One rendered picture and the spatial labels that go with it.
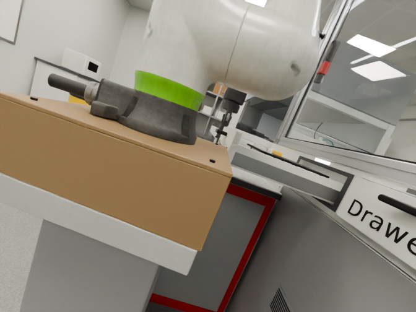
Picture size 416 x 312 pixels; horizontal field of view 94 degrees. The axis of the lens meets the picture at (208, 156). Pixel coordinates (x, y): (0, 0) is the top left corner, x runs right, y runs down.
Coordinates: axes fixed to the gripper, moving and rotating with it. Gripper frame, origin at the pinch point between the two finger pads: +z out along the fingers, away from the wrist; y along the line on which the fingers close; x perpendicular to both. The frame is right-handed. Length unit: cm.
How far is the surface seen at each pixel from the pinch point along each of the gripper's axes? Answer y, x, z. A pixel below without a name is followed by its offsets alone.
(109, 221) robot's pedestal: 66, -14, 8
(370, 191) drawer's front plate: 47, 33, -7
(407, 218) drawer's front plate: 56, 33, -5
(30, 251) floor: 2, -68, 84
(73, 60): -249, -252, -24
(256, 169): 38.4, 9.7, -1.3
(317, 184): 37.7, 27.4, -3.3
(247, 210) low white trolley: 13.9, 21.0, 19.2
